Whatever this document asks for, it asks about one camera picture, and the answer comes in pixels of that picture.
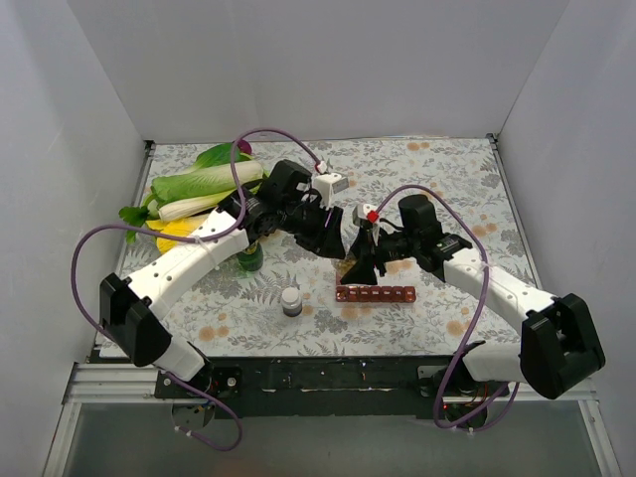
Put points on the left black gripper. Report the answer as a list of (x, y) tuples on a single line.
[(318, 219)]

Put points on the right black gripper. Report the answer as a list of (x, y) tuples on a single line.
[(376, 248)]

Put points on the red weekly pill organizer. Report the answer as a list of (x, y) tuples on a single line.
[(365, 293)]

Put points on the clear bottle of yellow capsules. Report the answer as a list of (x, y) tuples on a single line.
[(343, 266)]

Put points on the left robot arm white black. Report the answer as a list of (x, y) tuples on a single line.
[(290, 199)]

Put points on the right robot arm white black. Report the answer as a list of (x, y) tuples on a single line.
[(559, 344)]

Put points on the floral table mat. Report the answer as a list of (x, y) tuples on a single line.
[(234, 312)]

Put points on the white vitamin pill bottle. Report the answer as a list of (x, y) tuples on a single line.
[(291, 301)]

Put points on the green glass bottle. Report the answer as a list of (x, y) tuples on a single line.
[(251, 259)]

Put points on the purple onion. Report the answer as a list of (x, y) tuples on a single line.
[(244, 147)]

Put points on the large napa cabbage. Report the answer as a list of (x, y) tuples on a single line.
[(203, 182)]

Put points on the dark green leaf vegetable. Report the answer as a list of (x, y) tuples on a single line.
[(215, 156)]

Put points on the yellow napa cabbage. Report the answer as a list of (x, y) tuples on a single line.
[(178, 228)]

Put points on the green plastic tray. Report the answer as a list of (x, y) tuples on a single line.
[(151, 204)]

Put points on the green leafy herb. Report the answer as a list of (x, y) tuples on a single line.
[(134, 216)]

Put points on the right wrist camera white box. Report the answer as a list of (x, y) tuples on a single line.
[(366, 218)]

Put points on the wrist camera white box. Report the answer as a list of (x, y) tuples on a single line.
[(366, 218), (328, 185)]

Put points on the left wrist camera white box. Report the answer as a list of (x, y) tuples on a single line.
[(328, 185)]

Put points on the black base frame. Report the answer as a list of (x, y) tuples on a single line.
[(273, 387)]

